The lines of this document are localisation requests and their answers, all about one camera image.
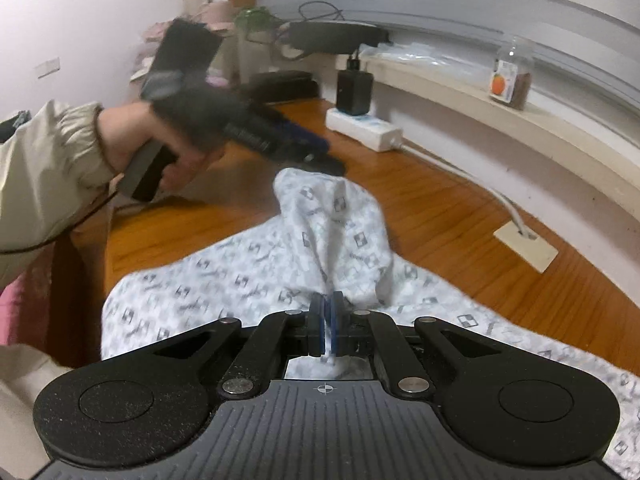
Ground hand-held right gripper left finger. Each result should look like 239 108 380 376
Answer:
152 295 326 402

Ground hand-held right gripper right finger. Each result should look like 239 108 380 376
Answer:
327 291 506 402

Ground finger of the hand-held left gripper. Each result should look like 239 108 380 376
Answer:
260 109 329 154
272 151 347 177

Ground white patterned shirt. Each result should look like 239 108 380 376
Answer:
100 167 640 479

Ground person's left forearm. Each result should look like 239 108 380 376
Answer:
0 100 121 292

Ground person's left hand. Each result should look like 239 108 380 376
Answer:
97 102 227 192

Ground black box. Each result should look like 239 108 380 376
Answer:
247 71 321 106

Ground white power strip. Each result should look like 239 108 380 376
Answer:
325 107 404 154

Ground black charger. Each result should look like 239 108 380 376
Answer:
336 55 375 116

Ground pink fabric heap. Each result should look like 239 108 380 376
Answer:
132 2 237 87

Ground black flat device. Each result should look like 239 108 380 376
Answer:
287 20 392 57

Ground green plant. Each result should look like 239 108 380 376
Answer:
232 5 282 42

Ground clear plastic bag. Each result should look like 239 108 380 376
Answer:
360 40 497 74

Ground dark cloth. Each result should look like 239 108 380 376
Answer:
0 110 32 144

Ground cream window sill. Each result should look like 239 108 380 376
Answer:
320 52 640 222

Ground glass jar orange label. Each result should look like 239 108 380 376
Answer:
489 35 536 111

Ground pink bedding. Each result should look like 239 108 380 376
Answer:
0 280 32 347

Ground black cables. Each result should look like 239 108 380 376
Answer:
270 0 347 62

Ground white cable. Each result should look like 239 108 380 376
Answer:
400 142 532 237

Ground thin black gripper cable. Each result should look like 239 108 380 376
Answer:
0 175 124 257

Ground beige cable grommet plate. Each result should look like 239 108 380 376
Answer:
492 220 559 275

